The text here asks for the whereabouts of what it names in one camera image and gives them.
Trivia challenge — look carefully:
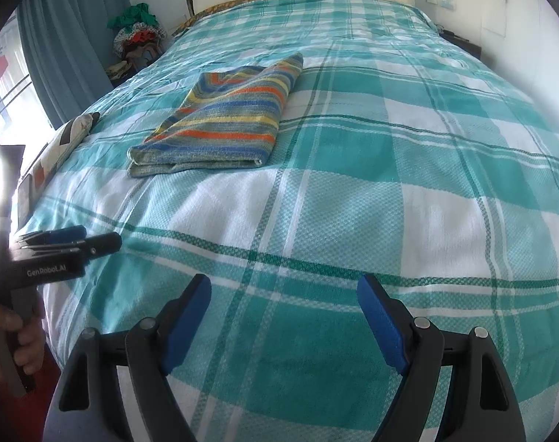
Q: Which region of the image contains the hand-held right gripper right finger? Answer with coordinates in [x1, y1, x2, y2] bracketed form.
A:
[357, 274, 526, 442]

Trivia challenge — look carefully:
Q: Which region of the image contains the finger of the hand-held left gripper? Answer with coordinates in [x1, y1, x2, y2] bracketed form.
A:
[18, 225, 88, 244]
[20, 232, 123, 259]

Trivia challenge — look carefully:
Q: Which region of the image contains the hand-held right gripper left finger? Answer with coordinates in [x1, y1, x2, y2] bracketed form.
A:
[44, 274, 213, 442]

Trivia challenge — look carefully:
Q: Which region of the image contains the striped knit garment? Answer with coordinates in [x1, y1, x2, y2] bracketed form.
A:
[127, 52, 304, 178]

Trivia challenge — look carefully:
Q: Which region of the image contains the pile of colourful clothes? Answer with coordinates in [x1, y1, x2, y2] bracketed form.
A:
[105, 3, 170, 84]

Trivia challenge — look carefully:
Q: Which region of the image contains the person's left hand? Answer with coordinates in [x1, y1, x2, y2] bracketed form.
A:
[0, 301, 46, 369]

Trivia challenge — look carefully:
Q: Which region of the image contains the patterned pillow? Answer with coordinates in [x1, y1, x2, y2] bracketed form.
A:
[16, 112, 101, 216]

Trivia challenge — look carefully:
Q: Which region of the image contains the orange fleece clothing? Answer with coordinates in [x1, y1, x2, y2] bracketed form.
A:
[25, 331, 67, 394]

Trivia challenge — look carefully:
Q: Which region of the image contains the teal plaid bed blanket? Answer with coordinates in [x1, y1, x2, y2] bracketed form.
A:
[12, 0, 559, 442]

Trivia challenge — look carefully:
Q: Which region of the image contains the window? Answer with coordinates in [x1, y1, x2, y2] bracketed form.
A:
[0, 11, 37, 148]

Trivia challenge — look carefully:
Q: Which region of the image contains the blue curtain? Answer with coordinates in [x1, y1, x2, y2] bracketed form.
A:
[16, 0, 133, 130]

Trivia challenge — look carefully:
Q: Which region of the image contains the brown patterned bed sheet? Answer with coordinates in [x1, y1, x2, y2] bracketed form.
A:
[171, 0, 252, 38]

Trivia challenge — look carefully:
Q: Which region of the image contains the dark nightstand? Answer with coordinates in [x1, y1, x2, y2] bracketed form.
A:
[438, 29, 483, 60]

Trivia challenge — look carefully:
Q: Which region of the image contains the white wall panel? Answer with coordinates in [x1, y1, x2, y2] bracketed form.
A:
[479, 0, 509, 38]

